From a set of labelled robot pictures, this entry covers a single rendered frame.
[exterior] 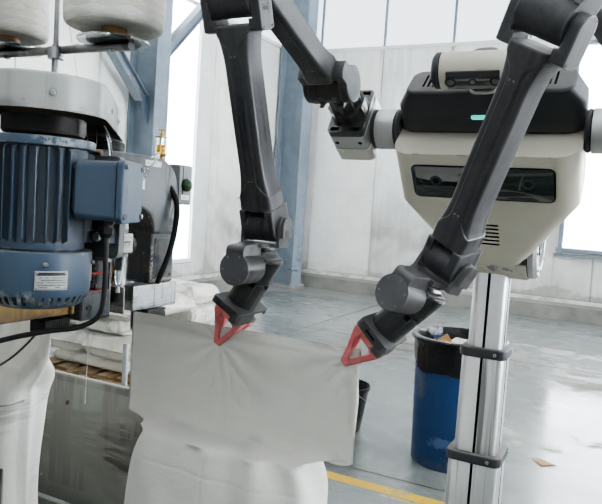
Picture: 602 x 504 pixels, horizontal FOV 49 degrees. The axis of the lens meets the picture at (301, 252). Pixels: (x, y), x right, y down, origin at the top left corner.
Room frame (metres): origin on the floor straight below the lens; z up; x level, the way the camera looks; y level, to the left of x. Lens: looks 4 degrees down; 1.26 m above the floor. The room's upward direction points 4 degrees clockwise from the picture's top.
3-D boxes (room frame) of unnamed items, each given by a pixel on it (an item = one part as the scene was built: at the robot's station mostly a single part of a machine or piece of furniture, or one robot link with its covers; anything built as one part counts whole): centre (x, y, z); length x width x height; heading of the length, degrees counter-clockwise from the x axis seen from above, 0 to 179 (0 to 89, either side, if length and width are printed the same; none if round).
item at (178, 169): (1.52, 0.31, 1.29); 0.08 x 0.05 x 0.09; 63
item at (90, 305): (1.28, 0.42, 1.04); 0.08 x 0.06 x 0.05; 153
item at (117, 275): (1.27, 0.35, 1.11); 0.03 x 0.03 x 0.06
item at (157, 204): (1.44, 0.47, 1.21); 0.30 x 0.25 x 0.30; 63
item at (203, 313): (4.73, 0.75, 0.44); 0.68 x 0.44 x 0.15; 153
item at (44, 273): (0.99, 0.39, 1.21); 0.15 x 0.15 x 0.25
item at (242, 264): (1.15, 0.08, 1.18); 0.11 x 0.09 x 0.12; 153
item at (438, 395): (3.31, -0.83, 0.32); 0.51 x 0.48 x 0.65; 153
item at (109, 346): (4.19, 1.00, 0.32); 0.66 x 0.43 x 0.15; 155
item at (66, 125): (0.99, 0.39, 1.35); 0.12 x 0.12 x 0.04
